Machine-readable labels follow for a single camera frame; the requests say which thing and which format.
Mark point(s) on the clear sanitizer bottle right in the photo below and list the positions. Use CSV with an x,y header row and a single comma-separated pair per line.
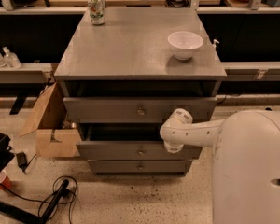
x,y
11,59

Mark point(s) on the grey drawer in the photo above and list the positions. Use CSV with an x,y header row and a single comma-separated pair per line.
x,y
129,142
135,110
101,167

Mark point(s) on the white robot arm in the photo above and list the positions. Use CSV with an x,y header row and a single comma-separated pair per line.
x,y
245,162

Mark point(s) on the black power adapter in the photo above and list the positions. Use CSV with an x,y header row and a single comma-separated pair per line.
x,y
21,160

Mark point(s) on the grey wooden drawer cabinet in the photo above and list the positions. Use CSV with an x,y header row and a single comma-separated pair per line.
x,y
129,56

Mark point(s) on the small white pump bottle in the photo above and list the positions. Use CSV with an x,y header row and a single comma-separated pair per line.
x,y
215,44

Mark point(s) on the grey bottom drawer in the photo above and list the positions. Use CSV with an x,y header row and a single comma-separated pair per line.
x,y
101,167

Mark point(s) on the brown cardboard box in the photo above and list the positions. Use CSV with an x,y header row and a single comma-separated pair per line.
x,y
55,137

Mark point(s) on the white ceramic bowl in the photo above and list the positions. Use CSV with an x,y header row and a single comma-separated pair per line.
x,y
184,44

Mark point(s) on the grey top drawer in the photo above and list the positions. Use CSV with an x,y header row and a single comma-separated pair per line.
x,y
135,110

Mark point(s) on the red plastic cup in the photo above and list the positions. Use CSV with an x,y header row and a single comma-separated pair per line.
x,y
5,182

